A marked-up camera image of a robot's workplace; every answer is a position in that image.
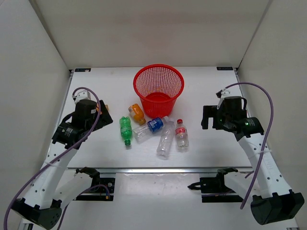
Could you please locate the clear plastic bottle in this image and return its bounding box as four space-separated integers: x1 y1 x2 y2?
156 120 175 160

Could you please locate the orange juice bottle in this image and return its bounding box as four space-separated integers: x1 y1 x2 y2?
128 103 146 126

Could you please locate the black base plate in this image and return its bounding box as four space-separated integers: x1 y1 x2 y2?
188 167 243 203
74 173 116 202

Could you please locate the green plastic bottle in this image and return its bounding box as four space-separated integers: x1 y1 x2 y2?
119 116 132 146

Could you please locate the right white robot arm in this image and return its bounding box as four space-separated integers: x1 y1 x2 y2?
201 96 305 225

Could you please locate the clear bottle blue label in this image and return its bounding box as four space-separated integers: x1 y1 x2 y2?
132 116 173 143

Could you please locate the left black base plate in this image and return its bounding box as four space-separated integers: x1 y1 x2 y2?
74 173 116 202

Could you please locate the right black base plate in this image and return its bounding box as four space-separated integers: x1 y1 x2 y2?
188 167 243 203

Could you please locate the clear bottle red label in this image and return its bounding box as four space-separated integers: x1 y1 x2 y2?
175 119 189 150

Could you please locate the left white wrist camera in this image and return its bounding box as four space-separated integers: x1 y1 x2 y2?
72 90 91 104

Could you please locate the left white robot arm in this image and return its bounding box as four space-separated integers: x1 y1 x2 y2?
8 99 113 230

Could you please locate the red plastic mesh basket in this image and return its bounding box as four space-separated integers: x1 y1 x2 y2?
133 64 185 118

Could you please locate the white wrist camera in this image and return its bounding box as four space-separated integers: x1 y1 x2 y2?
216 88 231 99
72 90 91 104

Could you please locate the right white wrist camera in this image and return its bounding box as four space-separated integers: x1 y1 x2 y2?
216 88 231 99

